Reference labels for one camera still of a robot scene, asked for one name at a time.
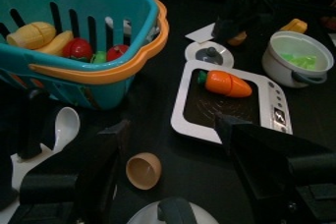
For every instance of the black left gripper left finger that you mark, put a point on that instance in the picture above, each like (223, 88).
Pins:
(87, 175)

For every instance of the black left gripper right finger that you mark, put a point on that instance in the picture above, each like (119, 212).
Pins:
(271, 165)

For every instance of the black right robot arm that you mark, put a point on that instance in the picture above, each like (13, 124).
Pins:
(245, 8)

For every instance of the wooden egg cup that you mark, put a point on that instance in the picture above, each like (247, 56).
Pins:
(143, 170)

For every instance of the white plastic spoon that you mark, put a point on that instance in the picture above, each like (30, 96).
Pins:
(67, 126)

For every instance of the white toy stove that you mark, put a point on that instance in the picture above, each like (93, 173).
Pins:
(227, 103)

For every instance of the orange toy carrot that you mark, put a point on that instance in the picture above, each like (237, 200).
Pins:
(227, 84)

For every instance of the white toy pot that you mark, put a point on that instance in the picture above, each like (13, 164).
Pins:
(289, 67)

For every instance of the green toy lettuce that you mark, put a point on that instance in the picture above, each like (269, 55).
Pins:
(302, 61)

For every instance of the green toy vegetable piece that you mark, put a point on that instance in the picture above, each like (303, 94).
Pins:
(101, 57)

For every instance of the small white lid grey knob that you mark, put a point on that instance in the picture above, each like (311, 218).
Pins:
(210, 54)

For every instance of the red toy apple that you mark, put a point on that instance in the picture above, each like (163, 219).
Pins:
(118, 51)

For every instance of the red toy tomato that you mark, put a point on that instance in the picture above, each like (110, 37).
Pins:
(78, 49)

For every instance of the orange toy food piece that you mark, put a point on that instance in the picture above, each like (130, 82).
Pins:
(238, 39)

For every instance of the yellow toy banana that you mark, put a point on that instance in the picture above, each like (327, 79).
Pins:
(57, 44)

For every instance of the yellow toy food piece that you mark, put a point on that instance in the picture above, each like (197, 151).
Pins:
(295, 25)

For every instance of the white paper card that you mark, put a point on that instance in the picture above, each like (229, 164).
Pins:
(201, 34)

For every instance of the teal toy shopping basket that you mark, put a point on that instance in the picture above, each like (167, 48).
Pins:
(87, 11)

